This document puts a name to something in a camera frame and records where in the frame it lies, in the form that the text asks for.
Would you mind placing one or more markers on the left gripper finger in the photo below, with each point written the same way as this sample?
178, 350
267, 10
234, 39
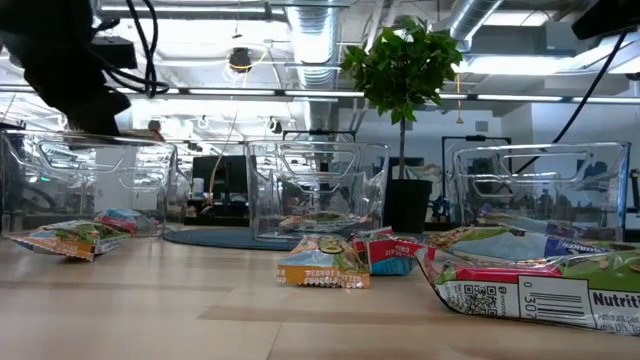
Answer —
100, 115

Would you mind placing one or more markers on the red chewy granola bar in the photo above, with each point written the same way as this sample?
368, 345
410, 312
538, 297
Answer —
500, 300
122, 220
390, 252

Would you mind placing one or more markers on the orange peanut butter granola bar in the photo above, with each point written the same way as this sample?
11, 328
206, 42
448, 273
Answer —
70, 240
320, 272
325, 219

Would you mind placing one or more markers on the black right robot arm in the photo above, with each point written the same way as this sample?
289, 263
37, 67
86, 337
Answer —
607, 17

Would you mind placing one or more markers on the white cup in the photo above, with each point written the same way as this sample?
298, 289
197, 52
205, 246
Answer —
198, 187

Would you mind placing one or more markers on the black background monitor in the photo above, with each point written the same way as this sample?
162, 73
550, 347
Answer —
230, 175

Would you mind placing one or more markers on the dark round woven placemat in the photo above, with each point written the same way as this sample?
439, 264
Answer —
225, 239

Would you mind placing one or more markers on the clear plastic bin with label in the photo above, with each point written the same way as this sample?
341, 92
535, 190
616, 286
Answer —
260, 190

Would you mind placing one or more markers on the ceiling light strip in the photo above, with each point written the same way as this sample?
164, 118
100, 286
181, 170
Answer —
325, 93

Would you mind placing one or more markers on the green leafy small tree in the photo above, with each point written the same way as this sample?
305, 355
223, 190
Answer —
400, 65

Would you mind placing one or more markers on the black plant pot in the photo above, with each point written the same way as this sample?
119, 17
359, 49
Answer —
410, 205

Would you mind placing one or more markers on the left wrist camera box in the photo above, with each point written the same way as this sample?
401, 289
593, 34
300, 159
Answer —
112, 52

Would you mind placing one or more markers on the silver ceiling duct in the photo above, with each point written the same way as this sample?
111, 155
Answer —
470, 17
315, 40

